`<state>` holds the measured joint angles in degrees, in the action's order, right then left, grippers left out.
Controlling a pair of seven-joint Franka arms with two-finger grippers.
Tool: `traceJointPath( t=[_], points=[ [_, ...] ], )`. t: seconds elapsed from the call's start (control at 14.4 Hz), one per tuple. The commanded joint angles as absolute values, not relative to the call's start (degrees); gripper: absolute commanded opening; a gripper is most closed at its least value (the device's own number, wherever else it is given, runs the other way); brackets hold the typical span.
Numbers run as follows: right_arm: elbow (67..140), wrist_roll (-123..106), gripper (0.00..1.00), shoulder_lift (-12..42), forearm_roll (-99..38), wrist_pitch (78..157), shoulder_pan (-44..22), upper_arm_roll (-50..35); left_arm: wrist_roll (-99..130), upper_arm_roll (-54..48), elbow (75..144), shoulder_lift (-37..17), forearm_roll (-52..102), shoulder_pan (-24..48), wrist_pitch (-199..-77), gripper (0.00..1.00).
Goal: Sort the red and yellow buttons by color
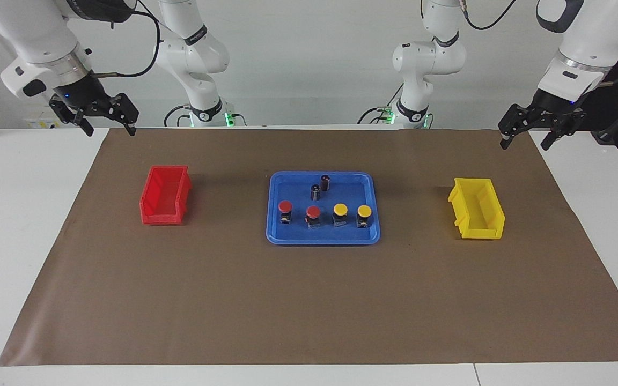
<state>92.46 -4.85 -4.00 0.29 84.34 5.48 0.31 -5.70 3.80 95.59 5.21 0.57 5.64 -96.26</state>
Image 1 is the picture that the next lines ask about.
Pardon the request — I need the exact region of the blue plastic tray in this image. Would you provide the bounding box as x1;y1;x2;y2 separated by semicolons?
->
266;171;382;246

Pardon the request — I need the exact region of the white wall socket box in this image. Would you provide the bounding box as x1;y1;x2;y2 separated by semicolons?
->
25;105;76;129

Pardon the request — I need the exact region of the black base cable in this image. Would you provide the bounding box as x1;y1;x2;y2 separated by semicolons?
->
164;105;192;128
357;83;404;125

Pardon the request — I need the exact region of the red plastic bin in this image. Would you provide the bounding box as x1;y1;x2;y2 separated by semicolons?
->
139;165;193;226

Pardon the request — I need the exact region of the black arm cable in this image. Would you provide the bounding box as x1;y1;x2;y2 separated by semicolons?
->
462;0;519;31
94;0;161;79

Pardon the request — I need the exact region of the brown paper mat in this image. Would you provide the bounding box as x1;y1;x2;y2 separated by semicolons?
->
0;128;618;367

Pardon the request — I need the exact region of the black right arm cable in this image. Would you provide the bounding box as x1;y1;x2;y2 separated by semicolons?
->
94;0;161;79

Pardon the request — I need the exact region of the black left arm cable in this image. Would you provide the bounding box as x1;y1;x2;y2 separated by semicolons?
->
462;0;519;31

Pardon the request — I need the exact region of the yellow plastic bin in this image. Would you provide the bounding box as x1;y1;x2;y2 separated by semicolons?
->
447;177;505;240

